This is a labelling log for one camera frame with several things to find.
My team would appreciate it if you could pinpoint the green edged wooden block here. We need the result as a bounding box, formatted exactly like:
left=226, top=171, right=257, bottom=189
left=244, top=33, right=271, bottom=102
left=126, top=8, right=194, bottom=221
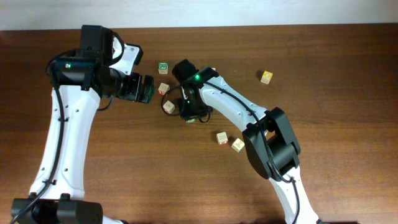
left=186, top=119, right=196, bottom=124

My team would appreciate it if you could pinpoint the red A number wooden block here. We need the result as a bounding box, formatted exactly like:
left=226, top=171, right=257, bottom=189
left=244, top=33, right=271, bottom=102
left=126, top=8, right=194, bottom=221
left=216, top=132, right=228, bottom=145

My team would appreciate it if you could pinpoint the Y letter wooden block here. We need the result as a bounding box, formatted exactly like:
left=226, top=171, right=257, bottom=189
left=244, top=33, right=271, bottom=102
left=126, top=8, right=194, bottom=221
left=231, top=138, right=245, bottom=152

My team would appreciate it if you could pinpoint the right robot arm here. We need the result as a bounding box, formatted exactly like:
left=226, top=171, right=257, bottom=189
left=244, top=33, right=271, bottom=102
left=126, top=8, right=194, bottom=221
left=172, top=59, right=321, bottom=223

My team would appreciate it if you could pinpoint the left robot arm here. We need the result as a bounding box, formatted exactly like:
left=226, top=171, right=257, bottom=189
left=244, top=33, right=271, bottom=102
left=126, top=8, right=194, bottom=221
left=11, top=25, right=154, bottom=223

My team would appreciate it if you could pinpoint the red letter wooden block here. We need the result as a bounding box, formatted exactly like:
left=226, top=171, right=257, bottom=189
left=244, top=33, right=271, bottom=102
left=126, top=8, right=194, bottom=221
left=158, top=83, right=170, bottom=95

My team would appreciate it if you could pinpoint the red edged wooden block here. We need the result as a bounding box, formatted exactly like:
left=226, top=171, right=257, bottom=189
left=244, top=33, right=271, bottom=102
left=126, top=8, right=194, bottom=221
left=162, top=101, right=175, bottom=114

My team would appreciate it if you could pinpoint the green R wooden block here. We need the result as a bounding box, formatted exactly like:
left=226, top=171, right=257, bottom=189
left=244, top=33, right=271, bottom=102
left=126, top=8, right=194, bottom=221
left=158, top=62, right=169, bottom=75

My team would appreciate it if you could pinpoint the yellow O wooden block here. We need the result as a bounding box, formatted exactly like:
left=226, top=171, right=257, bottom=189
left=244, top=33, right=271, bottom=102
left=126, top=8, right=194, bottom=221
left=261, top=71, right=273, bottom=85

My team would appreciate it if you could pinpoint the right black cable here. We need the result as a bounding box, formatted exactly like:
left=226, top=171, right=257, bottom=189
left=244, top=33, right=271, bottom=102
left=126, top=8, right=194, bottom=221
left=160, top=80, right=301, bottom=224

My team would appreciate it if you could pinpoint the black cable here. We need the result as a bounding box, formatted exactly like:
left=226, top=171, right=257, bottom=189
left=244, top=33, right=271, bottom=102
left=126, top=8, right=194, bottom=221
left=9, top=49, right=126, bottom=224
left=160, top=80, right=301, bottom=224

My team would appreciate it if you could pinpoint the left black cable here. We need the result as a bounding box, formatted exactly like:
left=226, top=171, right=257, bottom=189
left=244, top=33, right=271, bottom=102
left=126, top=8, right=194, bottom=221
left=9, top=49, right=126, bottom=224

